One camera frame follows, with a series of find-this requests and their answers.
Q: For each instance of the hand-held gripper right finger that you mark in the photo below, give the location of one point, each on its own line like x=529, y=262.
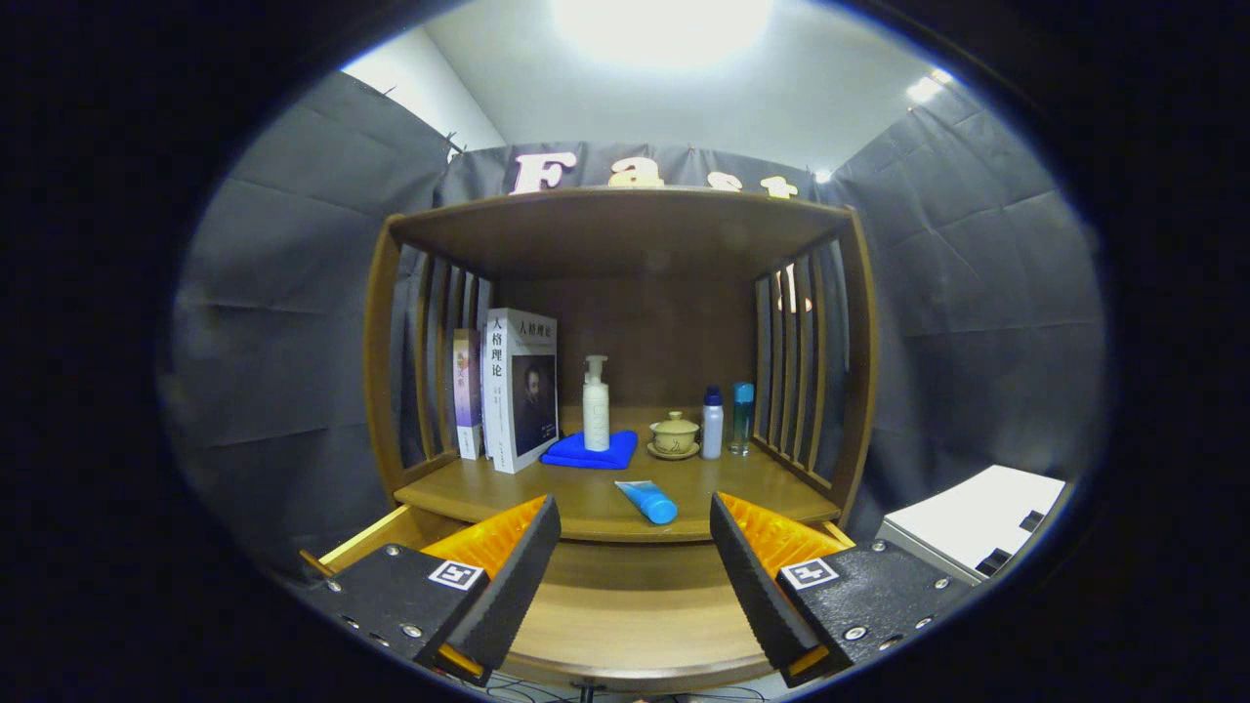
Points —
x=752, y=586

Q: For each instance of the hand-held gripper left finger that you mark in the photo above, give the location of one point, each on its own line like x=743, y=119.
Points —
x=513, y=586

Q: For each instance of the brown wooden drawer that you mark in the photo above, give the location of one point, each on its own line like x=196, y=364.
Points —
x=625, y=605

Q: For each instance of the blue and white tube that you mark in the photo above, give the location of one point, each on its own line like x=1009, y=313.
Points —
x=652, y=504

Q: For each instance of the wooden countertop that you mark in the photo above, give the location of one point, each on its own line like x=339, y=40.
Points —
x=586, y=498

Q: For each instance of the brown wooden cabinet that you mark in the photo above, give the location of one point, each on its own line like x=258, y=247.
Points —
x=625, y=234

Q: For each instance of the folded blue cloth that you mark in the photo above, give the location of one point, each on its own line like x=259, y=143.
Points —
x=586, y=457

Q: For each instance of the white bottle with blue cap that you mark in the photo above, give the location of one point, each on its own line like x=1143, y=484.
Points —
x=712, y=425

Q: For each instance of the beige lidded tea cup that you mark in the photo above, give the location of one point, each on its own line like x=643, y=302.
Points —
x=674, y=436

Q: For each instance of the teal blue bottle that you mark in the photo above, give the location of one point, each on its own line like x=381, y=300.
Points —
x=742, y=415

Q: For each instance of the white pump bottle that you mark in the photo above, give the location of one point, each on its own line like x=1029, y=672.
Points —
x=596, y=415

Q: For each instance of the thick white portrait book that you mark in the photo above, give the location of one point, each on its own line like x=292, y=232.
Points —
x=518, y=391

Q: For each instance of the thin purple book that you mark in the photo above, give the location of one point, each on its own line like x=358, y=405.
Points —
x=468, y=391

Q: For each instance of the white box appliance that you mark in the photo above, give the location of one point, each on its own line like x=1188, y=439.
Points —
x=977, y=513

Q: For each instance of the black backdrop cloth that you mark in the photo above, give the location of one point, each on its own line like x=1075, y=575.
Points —
x=293, y=322

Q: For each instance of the small ceiling light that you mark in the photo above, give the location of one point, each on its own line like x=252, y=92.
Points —
x=923, y=88

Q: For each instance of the large ceiling light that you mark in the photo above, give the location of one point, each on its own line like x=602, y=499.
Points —
x=664, y=29

